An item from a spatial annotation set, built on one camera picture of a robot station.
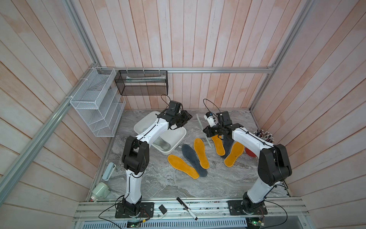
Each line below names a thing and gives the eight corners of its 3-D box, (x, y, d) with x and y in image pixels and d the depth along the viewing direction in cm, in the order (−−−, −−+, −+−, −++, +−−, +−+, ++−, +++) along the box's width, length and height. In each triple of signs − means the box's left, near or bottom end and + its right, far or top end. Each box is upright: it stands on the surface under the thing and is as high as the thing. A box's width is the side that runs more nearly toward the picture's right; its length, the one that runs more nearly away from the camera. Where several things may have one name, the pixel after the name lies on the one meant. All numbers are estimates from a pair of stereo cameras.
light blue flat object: (102, 179, 85) (98, 176, 81) (112, 165, 91) (109, 161, 87) (107, 181, 85) (104, 179, 80) (117, 166, 90) (114, 163, 86)
